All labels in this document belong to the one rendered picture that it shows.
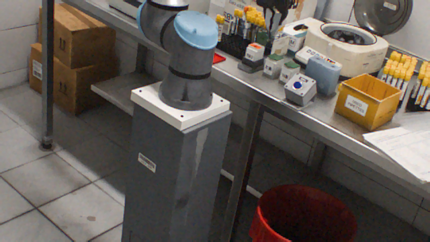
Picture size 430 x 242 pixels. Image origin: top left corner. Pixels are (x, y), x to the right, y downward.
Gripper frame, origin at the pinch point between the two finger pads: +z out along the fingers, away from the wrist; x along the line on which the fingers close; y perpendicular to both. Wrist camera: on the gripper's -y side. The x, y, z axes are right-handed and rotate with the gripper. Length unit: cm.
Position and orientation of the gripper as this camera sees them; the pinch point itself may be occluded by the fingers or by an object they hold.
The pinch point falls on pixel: (270, 32)
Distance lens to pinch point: 188.3
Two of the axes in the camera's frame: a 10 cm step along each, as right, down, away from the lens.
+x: -7.3, -4.4, 5.3
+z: -1.5, 8.5, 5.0
